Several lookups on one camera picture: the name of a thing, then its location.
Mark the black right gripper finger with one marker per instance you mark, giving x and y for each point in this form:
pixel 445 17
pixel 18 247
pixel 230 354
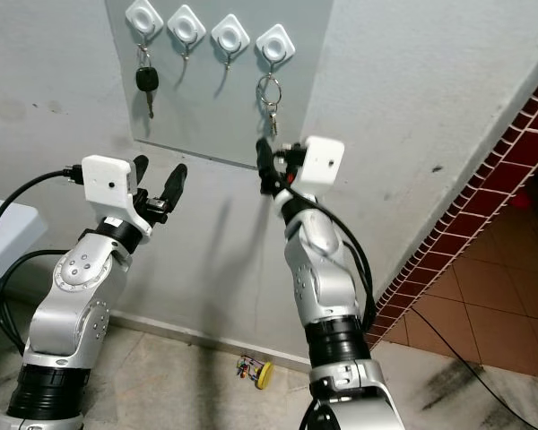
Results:
pixel 265 163

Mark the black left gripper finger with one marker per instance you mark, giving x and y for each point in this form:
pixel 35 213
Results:
pixel 177 184
pixel 140 164

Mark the grey wall board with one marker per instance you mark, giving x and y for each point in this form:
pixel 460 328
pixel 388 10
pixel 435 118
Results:
pixel 215 112

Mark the white square wall hook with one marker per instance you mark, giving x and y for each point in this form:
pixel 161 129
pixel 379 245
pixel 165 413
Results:
pixel 186 25
pixel 143 18
pixel 229 34
pixel 275 43

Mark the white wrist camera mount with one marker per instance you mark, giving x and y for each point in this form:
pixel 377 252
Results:
pixel 325 161
pixel 106 184

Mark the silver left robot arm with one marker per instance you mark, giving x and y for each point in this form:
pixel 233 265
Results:
pixel 72 313

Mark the white table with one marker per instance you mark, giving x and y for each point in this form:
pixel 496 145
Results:
pixel 4 237

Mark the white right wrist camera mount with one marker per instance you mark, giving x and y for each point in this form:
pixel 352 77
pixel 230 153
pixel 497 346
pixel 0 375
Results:
pixel 325 161

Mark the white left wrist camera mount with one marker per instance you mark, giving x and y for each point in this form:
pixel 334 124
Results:
pixel 106 184

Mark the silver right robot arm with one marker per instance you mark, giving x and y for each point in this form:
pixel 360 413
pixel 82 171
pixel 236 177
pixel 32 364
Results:
pixel 327 269

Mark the black head car key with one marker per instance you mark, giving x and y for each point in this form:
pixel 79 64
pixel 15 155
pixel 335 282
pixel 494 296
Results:
pixel 147 79

